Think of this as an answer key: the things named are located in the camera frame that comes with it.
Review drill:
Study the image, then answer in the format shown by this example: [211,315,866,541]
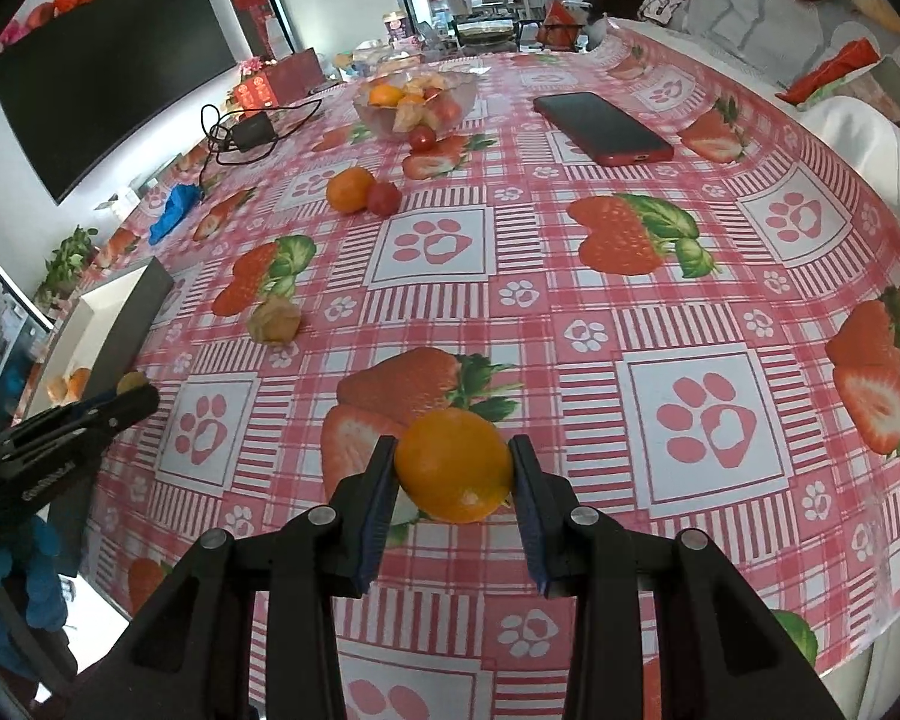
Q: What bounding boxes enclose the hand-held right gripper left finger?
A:
[60,435,401,720]

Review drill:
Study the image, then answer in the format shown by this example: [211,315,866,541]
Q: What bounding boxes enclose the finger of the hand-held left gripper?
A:
[0,392,121,458]
[0,385,161,500]

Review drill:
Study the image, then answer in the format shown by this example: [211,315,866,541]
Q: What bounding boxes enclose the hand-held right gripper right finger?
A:
[508,435,847,720]

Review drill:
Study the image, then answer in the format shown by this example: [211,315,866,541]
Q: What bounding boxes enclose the white shallow cardboard box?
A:
[22,255,175,578]

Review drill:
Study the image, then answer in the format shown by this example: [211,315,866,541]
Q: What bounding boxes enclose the clear glass bowl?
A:
[352,67,479,142]

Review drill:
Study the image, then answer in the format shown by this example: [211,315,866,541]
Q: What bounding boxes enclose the glass display cabinet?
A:
[0,292,53,421]

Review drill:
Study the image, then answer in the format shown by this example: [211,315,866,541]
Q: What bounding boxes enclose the green potted plant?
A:
[36,226,98,308]

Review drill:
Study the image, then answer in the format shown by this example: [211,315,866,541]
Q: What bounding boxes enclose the blue cloth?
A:
[148,181,203,246]

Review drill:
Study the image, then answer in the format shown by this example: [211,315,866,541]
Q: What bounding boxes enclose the black power adapter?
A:
[229,114,277,153]

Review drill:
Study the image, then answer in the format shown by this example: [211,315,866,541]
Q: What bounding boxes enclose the stack of red gift boxes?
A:
[229,47,329,112]

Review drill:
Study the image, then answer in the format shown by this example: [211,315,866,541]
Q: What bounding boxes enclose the smartphone in red case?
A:
[532,91,676,167]

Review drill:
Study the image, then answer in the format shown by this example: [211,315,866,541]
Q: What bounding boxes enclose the pile of food packets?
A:
[330,37,436,80]

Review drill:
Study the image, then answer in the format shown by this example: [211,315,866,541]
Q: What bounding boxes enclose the black metal rack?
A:
[454,15,526,50]

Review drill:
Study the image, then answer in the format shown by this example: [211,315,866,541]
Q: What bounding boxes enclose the white cushion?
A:
[799,94,900,218]

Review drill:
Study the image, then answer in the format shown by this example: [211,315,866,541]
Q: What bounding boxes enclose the red bag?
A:
[536,0,593,50]

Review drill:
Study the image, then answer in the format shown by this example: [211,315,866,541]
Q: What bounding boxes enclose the plain red cushion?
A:
[776,37,882,107]

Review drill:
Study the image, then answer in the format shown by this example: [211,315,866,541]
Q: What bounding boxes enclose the grey sofa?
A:
[607,0,900,218]

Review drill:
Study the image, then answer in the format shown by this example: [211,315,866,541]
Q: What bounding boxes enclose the black power cable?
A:
[199,94,323,188]

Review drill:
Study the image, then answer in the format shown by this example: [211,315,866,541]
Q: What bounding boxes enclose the black wall television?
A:
[0,0,239,205]

